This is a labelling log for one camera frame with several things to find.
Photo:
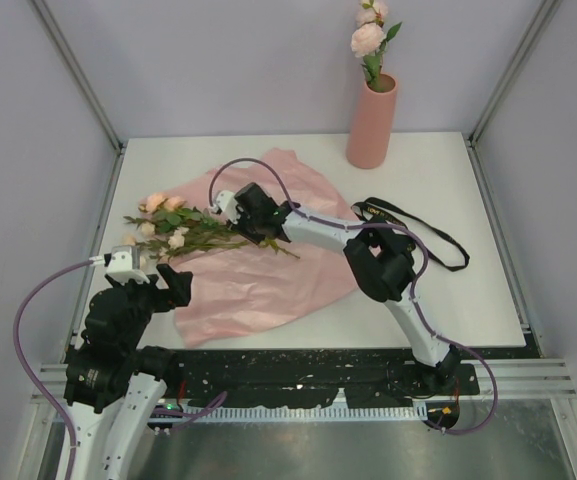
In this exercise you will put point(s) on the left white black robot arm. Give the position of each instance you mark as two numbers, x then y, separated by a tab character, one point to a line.
112	383

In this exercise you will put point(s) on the white slotted cable duct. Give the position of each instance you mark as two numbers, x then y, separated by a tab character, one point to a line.
334	413

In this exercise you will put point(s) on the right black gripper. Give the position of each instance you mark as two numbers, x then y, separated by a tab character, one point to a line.
239	227

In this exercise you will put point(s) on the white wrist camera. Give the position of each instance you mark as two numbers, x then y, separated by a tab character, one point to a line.
225	205
122	265

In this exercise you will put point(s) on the aluminium front rail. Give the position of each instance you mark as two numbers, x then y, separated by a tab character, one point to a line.
517	379

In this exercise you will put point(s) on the aluminium frame post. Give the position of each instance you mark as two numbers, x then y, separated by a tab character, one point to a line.
57	37
529	40

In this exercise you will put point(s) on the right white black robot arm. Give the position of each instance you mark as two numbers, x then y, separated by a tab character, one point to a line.
378	248

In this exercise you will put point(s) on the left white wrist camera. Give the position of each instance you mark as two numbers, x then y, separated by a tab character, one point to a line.
122	265

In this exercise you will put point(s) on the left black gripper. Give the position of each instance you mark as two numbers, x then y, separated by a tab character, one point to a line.
178	283

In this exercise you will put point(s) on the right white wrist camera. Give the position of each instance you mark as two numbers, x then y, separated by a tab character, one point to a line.
225	205

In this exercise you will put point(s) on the right aluminium frame post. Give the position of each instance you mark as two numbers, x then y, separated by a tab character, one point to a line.
529	40

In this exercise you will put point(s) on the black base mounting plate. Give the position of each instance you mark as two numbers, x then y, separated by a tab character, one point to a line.
306	379

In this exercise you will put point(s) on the left aluminium frame post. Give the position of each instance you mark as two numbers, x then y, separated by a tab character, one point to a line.
57	37

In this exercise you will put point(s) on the pink tapered vase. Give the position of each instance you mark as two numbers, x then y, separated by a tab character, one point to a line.
369	137

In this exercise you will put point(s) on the pink tissue paper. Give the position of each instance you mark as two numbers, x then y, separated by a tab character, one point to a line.
251	290

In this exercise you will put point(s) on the pink artificial flower bunch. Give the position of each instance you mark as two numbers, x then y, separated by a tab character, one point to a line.
167	228

